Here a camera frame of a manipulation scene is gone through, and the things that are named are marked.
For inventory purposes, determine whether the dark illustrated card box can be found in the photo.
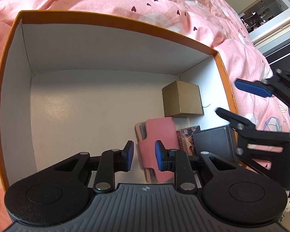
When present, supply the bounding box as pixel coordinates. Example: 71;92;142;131
177;126;200;156

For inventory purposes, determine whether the dark grey box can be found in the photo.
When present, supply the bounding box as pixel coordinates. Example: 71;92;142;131
193;125;238;163

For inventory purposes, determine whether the pink card holder case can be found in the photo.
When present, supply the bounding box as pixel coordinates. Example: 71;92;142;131
135;117;180;184

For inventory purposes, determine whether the small brown cardboard box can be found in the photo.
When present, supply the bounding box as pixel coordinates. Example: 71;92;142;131
162;80;204;118

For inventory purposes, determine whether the white shelf unit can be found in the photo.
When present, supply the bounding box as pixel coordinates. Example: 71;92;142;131
240;0;290;72

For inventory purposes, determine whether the orange cardboard storage box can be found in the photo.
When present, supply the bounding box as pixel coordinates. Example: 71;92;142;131
0;10;238;189

